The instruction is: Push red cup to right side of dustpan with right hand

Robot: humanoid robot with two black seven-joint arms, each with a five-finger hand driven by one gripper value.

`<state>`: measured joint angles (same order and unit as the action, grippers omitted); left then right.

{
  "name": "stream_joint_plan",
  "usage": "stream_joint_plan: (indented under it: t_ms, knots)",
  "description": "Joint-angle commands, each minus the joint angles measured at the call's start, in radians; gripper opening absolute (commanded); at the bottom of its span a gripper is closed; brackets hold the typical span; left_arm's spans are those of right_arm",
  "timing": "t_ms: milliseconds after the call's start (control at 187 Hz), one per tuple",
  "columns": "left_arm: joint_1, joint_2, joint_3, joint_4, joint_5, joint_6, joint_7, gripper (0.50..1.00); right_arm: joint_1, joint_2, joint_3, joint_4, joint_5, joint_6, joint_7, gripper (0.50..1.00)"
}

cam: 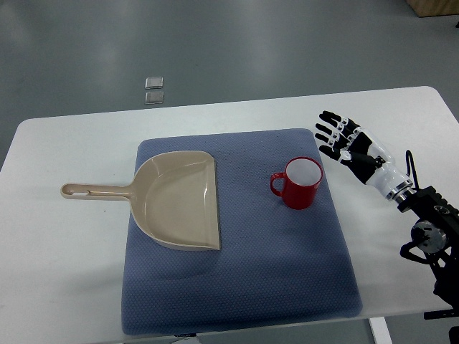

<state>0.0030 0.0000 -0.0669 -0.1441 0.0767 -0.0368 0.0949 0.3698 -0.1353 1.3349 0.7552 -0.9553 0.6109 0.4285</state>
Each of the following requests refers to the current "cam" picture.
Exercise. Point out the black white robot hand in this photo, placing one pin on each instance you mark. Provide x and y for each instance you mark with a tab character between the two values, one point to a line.
347	143

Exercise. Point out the beige plastic dustpan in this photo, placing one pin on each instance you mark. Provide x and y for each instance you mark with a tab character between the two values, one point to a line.
173	199

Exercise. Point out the blue fabric mat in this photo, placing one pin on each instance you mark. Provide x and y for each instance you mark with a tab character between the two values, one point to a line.
276	265

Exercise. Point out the wooden box corner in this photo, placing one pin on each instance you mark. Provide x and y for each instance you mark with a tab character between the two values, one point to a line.
426	8

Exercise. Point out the black bracket under table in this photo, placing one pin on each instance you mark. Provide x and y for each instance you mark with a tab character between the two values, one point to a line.
440	314

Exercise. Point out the red mug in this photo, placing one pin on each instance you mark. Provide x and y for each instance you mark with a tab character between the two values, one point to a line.
297	185

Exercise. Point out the upper metal floor plate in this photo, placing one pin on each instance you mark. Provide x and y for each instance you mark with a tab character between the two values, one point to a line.
154	83

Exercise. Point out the white table leg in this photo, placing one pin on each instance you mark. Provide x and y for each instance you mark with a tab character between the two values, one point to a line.
380	331

